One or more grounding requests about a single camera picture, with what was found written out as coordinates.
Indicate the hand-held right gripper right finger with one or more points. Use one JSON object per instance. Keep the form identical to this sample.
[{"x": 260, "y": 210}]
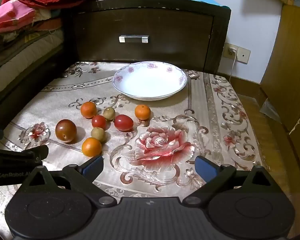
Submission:
[{"x": 205, "y": 168}]

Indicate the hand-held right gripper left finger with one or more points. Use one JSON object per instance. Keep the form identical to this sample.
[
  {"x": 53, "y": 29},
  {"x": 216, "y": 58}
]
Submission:
[{"x": 93, "y": 167}]

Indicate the small orange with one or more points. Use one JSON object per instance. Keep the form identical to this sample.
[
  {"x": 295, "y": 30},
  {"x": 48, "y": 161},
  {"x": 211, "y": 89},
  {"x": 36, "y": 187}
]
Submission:
[
  {"x": 91, "y": 147},
  {"x": 88, "y": 110},
  {"x": 142, "y": 112}
]

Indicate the green-yellow small fruit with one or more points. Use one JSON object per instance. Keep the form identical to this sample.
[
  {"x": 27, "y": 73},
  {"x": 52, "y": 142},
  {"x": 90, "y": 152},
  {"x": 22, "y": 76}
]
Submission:
[{"x": 98, "y": 134}]

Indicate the large dark red tomato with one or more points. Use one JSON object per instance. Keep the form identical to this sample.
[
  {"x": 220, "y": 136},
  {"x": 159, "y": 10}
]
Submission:
[{"x": 66, "y": 131}]

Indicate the small round red tomato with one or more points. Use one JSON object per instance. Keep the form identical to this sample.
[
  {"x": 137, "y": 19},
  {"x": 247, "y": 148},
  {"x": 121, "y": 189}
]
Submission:
[{"x": 98, "y": 121}]

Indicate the oval red tomato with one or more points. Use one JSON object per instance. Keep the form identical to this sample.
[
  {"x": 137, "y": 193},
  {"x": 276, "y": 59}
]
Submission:
[{"x": 123, "y": 122}]

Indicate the brown longan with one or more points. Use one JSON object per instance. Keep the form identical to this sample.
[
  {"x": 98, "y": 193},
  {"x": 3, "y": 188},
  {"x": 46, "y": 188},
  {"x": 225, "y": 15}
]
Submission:
[{"x": 109, "y": 113}]

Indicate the white floral plate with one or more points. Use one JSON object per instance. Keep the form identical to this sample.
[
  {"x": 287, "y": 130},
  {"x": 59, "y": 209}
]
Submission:
[{"x": 150, "y": 85}]

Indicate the beige floral tablecloth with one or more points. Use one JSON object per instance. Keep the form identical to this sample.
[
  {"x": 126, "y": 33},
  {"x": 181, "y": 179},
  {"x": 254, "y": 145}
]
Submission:
[{"x": 165, "y": 110}]

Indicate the stack of folded bedding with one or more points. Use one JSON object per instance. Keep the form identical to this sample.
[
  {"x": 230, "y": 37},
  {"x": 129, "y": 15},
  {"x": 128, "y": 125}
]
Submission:
[{"x": 22, "y": 52}]

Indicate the pink floral blanket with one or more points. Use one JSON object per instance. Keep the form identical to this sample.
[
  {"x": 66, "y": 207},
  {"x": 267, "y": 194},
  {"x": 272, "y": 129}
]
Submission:
[{"x": 10, "y": 17}]

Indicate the yellow wooden cabinet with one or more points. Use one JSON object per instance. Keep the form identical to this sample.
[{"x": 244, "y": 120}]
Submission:
[{"x": 287, "y": 55}]

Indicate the dark wooden nightstand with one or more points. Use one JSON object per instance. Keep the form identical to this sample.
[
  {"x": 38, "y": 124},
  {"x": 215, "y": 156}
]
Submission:
[{"x": 165, "y": 27}]

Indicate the teal cloth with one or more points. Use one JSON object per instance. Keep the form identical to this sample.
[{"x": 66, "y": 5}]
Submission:
[{"x": 205, "y": 0}]

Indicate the beige wall socket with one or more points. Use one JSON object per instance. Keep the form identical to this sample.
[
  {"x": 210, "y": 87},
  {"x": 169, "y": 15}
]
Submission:
[{"x": 241, "y": 53}]

